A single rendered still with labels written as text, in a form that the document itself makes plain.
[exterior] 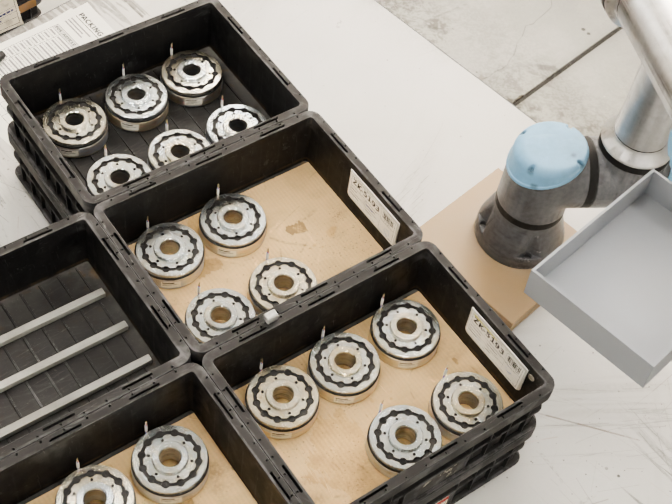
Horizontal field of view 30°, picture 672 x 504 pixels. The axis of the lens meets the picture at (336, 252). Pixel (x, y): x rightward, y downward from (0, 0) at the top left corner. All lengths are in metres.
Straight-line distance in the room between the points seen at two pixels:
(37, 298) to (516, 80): 1.88
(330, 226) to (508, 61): 1.61
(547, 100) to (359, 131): 1.22
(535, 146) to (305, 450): 0.60
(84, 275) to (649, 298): 0.82
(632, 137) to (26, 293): 0.94
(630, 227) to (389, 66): 0.77
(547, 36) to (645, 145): 1.66
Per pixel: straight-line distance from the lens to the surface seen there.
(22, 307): 1.89
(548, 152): 1.98
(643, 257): 1.77
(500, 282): 2.09
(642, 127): 1.95
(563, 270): 1.72
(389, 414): 1.76
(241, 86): 2.16
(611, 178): 2.02
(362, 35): 2.46
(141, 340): 1.84
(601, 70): 3.56
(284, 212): 1.98
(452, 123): 2.33
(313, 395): 1.76
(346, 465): 1.75
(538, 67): 3.51
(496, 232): 2.09
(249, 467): 1.68
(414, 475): 1.65
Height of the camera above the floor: 2.38
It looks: 53 degrees down
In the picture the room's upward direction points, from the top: 10 degrees clockwise
